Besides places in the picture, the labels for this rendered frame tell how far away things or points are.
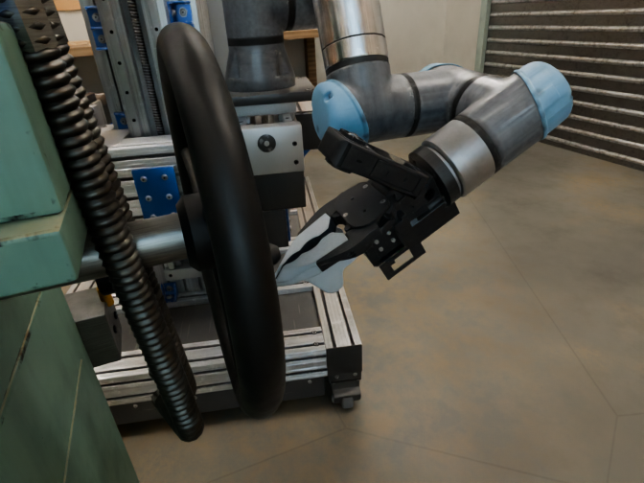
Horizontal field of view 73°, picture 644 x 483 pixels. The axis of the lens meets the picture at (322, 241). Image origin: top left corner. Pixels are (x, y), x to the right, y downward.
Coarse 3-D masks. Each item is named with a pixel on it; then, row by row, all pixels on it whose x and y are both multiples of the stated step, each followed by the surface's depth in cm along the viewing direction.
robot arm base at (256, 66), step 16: (240, 48) 86; (256, 48) 86; (272, 48) 87; (240, 64) 87; (256, 64) 86; (272, 64) 87; (288, 64) 91; (240, 80) 87; (256, 80) 87; (272, 80) 88; (288, 80) 90
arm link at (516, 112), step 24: (528, 72) 45; (552, 72) 44; (480, 96) 46; (504, 96) 44; (528, 96) 43; (552, 96) 43; (480, 120) 44; (504, 120) 43; (528, 120) 43; (552, 120) 44; (504, 144) 44; (528, 144) 45
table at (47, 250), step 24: (72, 192) 26; (48, 216) 22; (72, 216) 24; (0, 240) 20; (24, 240) 20; (48, 240) 21; (72, 240) 23; (0, 264) 20; (24, 264) 21; (48, 264) 21; (72, 264) 22; (0, 288) 21; (24, 288) 21
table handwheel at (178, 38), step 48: (192, 48) 23; (192, 96) 21; (192, 144) 21; (240, 144) 21; (192, 192) 44; (240, 192) 20; (144, 240) 31; (192, 240) 31; (240, 240) 20; (48, 288) 30; (240, 288) 21; (240, 336) 22; (240, 384) 25
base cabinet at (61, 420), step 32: (32, 320) 42; (64, 320) 51; (32, 352) 39; (64, 352) 49; (32, 384) 38; (64, 384) 46; (96, 384) 58; (0, 416) 31; (32, 416) 36; (64, 416) 44; (96, 416) 54; (0, 448) 30; (32, 448) 35; (64, 448) 42; (96, 448) 51; (0, 480) 29; (32, 480) 34; (64, 480) 40; (96, 480) 48; (128, 480) 63
